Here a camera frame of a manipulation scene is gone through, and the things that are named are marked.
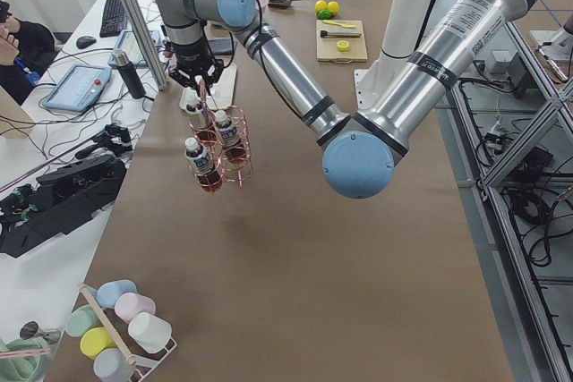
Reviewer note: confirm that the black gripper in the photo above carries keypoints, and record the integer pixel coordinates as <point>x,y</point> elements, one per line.
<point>192,56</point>

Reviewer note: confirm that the tea bottle white cap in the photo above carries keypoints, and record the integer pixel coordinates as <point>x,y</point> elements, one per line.
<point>201,123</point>

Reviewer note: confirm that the copper wire bottle basket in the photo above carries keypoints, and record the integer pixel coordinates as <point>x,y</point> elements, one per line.
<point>218,150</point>

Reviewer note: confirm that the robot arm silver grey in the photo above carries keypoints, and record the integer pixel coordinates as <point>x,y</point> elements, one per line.
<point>360,150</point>

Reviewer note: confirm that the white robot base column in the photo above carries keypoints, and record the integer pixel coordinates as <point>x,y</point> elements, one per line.
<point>407,24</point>

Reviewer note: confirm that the black water flask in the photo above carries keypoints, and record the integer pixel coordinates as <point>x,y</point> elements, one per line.
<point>128,73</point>

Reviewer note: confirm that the black keyboard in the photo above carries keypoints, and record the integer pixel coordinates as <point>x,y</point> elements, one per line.
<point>114,19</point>

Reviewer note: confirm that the pink bowl of ice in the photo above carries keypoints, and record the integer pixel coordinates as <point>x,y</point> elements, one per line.
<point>263,4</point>

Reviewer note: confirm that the steel ice scoop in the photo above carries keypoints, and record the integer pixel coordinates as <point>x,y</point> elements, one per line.
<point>281,4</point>

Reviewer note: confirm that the black computer mouse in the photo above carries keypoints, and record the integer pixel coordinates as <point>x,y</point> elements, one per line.
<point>84,42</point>

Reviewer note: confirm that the steel muddler black tip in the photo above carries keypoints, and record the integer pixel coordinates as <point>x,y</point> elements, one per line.
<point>340,34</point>

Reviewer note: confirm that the green lime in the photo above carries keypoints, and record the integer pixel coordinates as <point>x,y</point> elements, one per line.
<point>324,14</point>

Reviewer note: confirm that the whole yellow lemon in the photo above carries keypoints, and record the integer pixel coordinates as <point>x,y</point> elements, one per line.
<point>320,5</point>

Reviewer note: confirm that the yellow plastic knife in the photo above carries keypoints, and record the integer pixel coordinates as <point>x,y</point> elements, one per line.
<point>339,24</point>

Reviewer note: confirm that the bamboo cutting board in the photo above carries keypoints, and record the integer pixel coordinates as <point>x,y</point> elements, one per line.
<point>326,48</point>

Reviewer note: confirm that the white cup rack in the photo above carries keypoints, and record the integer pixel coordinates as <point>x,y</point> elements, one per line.
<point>119,330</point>

